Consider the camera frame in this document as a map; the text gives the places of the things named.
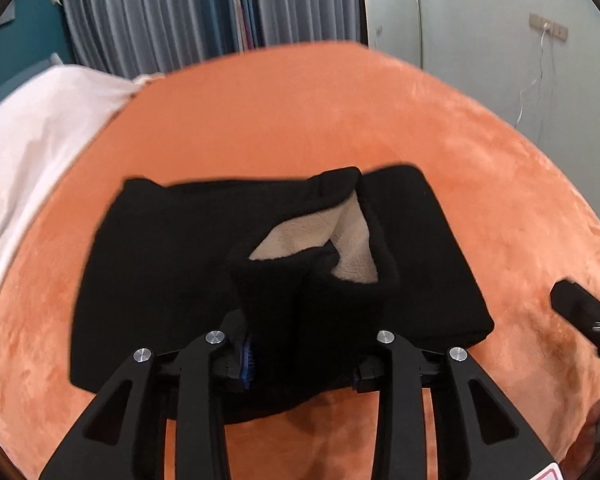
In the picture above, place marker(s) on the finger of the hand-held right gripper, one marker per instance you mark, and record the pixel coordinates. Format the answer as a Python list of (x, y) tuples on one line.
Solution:
[(577, 305)]

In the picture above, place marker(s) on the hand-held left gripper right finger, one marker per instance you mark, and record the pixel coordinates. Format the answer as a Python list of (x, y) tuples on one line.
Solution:
[(400, 360)]

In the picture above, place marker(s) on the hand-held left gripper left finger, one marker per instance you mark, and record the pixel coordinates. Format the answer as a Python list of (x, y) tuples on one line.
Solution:
[(247, 360)]

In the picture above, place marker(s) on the black pants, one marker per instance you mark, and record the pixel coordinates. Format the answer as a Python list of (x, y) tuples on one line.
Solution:
[(170, 260)]

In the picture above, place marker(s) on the orange plush blanket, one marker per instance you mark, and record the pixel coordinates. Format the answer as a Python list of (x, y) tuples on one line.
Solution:
[(305, 110)]

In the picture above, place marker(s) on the white bed sheet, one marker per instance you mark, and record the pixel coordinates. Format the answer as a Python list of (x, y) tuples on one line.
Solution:
[(40, 125)]

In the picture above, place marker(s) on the tall standing mirror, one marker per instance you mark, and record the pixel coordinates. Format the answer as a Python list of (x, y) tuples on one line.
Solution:
[(390, 5)]

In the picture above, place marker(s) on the blue curtain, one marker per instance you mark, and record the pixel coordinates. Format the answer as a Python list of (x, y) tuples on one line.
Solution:
[(245, 0)]

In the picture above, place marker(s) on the blue upholstered headboard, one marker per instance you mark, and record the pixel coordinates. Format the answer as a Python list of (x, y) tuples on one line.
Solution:
[(25, 75)]

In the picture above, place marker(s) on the grey sheer curtain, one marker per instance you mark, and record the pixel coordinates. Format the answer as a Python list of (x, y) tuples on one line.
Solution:
[(310, 0), (145, 10)]

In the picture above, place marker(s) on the wall socket strip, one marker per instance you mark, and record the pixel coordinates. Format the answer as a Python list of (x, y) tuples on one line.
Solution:
[(557, 30)]

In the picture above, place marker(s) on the grey abstract wall art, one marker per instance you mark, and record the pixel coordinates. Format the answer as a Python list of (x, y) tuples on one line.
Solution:
[(7, 16)]

